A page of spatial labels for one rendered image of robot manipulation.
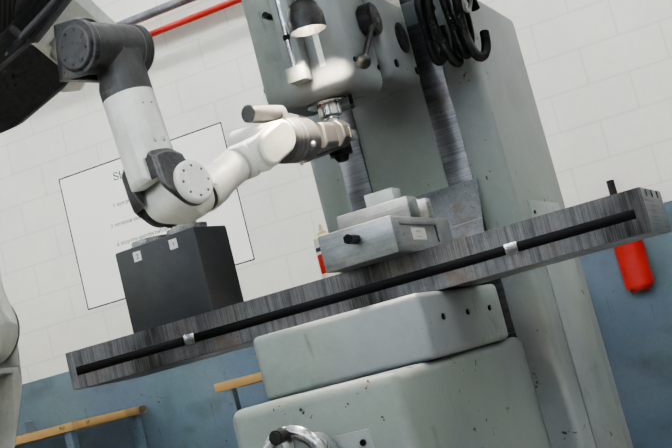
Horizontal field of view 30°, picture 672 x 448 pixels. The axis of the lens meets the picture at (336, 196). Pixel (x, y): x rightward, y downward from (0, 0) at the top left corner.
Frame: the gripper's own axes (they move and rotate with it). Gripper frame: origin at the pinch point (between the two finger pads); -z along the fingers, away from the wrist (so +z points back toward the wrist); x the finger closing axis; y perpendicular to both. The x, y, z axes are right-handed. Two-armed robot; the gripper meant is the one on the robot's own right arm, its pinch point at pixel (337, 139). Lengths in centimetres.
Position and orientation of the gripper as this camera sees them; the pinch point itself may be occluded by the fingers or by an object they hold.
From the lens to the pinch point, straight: 253.7
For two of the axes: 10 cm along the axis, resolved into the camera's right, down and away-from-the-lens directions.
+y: 2.5, 9.6, -1.3
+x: -7.6, 2.8, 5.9
